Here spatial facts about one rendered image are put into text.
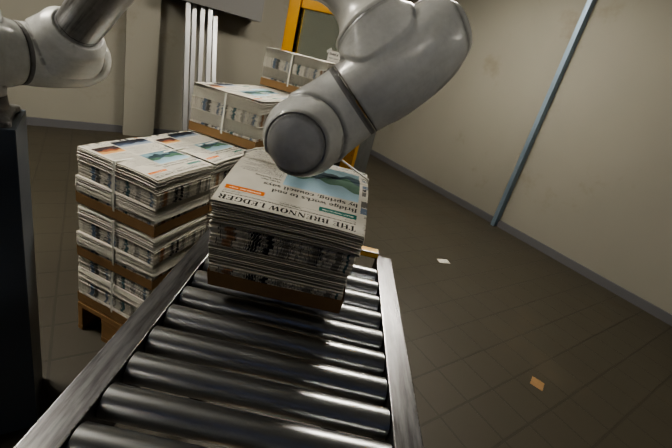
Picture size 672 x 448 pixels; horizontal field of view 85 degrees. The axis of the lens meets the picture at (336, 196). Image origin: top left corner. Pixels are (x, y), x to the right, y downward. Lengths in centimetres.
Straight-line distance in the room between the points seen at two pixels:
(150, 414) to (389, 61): 59
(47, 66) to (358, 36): 89
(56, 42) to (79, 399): 81
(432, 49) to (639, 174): 365
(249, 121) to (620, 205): 331
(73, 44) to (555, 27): 417
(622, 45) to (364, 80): 390
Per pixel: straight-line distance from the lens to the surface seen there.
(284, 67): 233
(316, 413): 70
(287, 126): 41
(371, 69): 45
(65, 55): 117
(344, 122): 45
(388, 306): 95
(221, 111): 184
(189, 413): 67
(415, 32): 46
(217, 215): 70
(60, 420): 69
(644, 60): 417
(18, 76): 119
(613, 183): 409
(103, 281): 175
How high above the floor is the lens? 133
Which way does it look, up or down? 20 degrees down
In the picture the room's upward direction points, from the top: 14 degrees clockwise
